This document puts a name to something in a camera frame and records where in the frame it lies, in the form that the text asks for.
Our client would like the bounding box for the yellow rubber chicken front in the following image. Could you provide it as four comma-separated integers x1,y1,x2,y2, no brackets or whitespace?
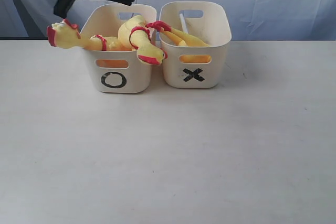
118,15,167,66

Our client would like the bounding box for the cream bin marked X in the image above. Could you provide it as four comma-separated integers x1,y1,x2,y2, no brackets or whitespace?
159,1,232,89

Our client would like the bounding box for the headless yellow rubber chicken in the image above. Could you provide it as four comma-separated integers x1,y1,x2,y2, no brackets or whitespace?
146,20,211,63

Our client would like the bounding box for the headless chicken with white tube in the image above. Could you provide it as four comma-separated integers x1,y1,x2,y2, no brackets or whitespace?
179,13,188,34

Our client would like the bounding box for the cream bin marked O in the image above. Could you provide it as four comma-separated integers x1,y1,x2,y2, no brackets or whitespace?
80,4,156,93

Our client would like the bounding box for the yellow rubber chicken with face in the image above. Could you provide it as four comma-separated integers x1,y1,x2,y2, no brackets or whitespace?
47,19,132,51

